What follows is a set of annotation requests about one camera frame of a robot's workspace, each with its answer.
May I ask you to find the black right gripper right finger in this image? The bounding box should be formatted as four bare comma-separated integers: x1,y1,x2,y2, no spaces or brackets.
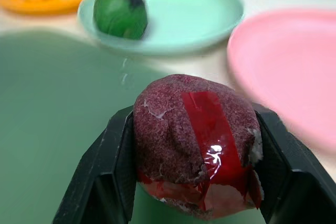
252,102,336,224

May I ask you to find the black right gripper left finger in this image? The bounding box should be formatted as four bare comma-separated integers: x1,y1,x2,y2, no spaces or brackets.
52,105,137,224

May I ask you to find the dark red taped ball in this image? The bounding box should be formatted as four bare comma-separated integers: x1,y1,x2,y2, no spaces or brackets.
133,74,264,222

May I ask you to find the pink plate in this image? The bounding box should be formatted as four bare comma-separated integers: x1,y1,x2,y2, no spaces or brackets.
226,8,336,156

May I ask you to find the mint green plate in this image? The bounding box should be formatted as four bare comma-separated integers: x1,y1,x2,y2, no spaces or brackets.
77,0,245,57

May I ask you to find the green ball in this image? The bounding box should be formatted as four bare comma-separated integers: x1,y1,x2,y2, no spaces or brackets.
93,0,150,40

